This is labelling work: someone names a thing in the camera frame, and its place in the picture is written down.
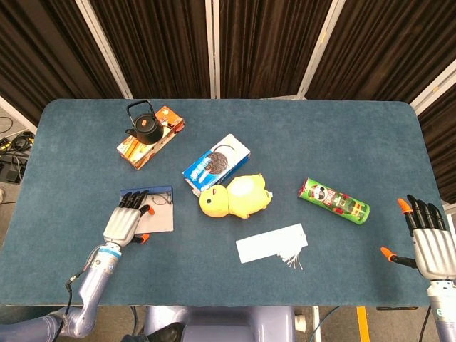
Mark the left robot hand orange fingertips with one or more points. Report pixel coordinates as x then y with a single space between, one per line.
121 224

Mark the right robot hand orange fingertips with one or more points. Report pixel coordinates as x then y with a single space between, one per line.
436 253

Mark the white notebook blue spine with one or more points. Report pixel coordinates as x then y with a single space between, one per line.
160 221

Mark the black eyeglasses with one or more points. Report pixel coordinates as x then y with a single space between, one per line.
160 199

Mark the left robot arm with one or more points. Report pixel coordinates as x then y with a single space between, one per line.
92 285

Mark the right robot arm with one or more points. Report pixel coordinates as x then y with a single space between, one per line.
443 310

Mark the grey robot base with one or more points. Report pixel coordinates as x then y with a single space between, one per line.
228 324

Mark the orange biscuit box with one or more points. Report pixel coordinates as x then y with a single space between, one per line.
137 154

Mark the black kettle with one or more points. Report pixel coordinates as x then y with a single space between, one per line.
146 130

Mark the dark brown curtain panel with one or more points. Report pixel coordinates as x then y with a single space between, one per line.
156 46
46 53
267 46
384 46
441 153

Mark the blue Oreo cookie box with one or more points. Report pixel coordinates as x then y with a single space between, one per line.
213 162

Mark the green Pringles can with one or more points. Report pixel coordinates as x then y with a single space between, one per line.
335 201

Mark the dark shoe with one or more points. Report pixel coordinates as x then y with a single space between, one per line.
164 333

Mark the black floor box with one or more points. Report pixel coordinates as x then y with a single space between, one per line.
10 172

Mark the yellow plush duck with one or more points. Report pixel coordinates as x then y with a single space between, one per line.
242 196

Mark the white table leg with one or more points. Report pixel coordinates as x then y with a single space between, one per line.
316 324

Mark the blue felt table cover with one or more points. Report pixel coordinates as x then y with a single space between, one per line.
320 142

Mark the white partition post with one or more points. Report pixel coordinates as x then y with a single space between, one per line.
103 50
318 50
213 50
432 89

